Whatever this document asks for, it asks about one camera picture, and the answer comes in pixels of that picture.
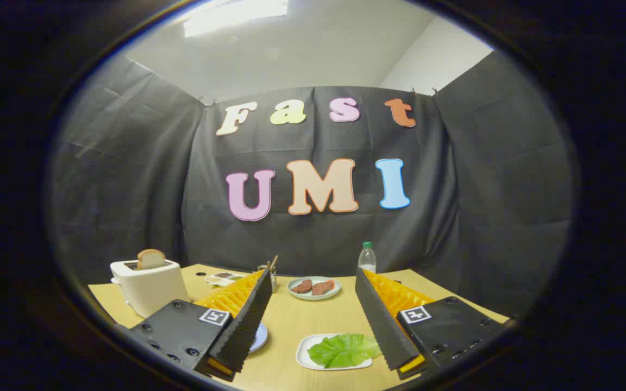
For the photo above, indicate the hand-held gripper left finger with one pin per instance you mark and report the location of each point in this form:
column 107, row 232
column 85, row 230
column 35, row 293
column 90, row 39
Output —
column 248, row 320

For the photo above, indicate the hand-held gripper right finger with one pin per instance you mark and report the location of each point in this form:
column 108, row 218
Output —
column 381, row 320

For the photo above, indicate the white round plate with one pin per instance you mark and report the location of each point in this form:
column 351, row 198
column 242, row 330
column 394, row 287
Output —
column 258, row 338

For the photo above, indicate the green lettuce leaf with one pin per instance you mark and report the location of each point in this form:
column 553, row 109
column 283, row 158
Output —
column 343, row 350

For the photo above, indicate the small white condiment tray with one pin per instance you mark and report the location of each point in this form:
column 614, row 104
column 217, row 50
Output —
column 220, row 279

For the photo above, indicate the metal utensil holder cup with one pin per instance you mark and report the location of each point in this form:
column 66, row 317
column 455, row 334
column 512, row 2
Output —
column 273, row 278

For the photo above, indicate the clear plastic water bottle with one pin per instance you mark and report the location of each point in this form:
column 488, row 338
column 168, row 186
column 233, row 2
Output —
column 367, row 259

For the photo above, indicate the wooden stick utensil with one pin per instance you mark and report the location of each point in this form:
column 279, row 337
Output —
column 273, row 263

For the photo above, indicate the brown meat patty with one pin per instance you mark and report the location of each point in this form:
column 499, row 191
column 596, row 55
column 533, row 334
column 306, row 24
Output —
column 323, row 287
column 302, row 286

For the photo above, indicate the white oval plate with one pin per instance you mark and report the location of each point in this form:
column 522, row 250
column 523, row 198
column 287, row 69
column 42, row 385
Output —
column 305, row 353

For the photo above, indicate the pale green round plate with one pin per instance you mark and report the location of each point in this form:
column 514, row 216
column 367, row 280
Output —
column 313, row 288

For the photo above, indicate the cream white toaster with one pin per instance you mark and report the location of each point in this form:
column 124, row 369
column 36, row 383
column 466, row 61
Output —
column 150, row 288

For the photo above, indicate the toast bread slice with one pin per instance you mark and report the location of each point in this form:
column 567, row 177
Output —
column 150, row 259

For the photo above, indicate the black backdrop cloth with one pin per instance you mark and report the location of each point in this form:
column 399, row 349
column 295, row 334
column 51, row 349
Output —
column 318, row 179

